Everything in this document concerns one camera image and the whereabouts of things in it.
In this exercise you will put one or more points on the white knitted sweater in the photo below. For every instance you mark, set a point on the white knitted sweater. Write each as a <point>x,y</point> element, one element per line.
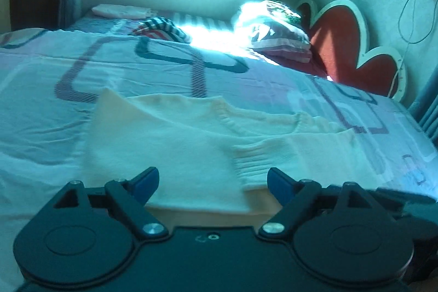
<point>171,141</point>

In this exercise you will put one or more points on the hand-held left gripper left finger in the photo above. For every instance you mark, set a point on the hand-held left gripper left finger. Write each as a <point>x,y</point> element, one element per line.
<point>145,182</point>

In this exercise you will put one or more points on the striped bed sheet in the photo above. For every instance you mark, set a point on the striped bed sheet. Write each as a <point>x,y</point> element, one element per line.
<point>205,21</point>

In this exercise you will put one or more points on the patterned bed cover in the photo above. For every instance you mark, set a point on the patterned bed cover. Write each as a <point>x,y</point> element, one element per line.
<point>51,127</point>

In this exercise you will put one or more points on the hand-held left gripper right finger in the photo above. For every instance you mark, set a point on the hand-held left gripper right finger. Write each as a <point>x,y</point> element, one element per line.
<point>275,181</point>

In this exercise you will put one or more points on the red heart-shaped headboard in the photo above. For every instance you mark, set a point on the red heart-shaped headboard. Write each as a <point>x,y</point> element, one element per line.
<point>338,39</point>

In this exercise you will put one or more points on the striped pillow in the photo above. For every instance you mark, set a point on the striped pillow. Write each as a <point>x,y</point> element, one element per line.
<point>277,35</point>

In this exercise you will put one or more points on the pink folded cloth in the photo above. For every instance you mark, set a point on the pink folded cloth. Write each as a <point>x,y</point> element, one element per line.
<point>119,10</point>

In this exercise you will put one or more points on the dark striped cloth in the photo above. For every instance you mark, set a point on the dark striped cloth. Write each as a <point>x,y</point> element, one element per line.
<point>160,28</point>

